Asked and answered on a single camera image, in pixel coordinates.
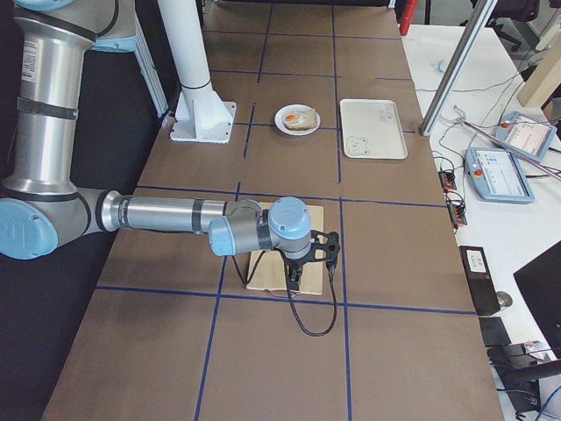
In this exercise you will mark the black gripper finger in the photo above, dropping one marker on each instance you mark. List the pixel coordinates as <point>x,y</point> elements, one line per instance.
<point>291,282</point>
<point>298,276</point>

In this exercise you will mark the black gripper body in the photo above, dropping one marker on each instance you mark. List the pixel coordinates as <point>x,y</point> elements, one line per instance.
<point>294,265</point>

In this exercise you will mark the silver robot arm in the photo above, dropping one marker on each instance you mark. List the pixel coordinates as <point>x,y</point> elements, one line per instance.
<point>42,209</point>

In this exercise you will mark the bread slice on plate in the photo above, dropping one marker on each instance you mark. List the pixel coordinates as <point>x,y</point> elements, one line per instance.
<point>308,120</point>

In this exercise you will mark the light wooden cutting board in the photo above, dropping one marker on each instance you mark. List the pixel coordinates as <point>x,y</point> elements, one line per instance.
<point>269,275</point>

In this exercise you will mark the cream bear serving tray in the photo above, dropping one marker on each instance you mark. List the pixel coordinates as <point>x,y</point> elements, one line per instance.
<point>372,130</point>

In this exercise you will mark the lower orange black connector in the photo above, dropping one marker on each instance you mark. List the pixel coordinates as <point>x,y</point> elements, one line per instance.
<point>456,210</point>

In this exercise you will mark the orange black connector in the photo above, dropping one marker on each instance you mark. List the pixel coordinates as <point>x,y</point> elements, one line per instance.
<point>456,210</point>
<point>448,180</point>

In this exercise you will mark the upper orange black connector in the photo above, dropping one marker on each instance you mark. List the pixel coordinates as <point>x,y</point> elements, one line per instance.
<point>448,180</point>

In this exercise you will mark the black rectangular box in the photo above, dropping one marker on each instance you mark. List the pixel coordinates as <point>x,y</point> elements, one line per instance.
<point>479,280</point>

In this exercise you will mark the near blue teach pendant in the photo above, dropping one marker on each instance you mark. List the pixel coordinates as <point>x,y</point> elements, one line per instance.
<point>497,176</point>

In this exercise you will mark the blue teach pendant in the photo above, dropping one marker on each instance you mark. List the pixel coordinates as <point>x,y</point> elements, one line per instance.
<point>497,176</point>
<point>525,134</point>

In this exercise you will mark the black monitor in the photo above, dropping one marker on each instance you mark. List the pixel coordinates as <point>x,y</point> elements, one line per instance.
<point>539,284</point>

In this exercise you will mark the far blue teach pendant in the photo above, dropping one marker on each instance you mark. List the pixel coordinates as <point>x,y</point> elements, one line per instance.
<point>525,134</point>

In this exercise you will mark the white pedestal column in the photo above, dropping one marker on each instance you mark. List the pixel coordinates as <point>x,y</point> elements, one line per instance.
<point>201,115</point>

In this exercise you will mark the aluminium frame post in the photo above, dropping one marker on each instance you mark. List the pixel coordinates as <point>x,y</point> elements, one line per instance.
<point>480,15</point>

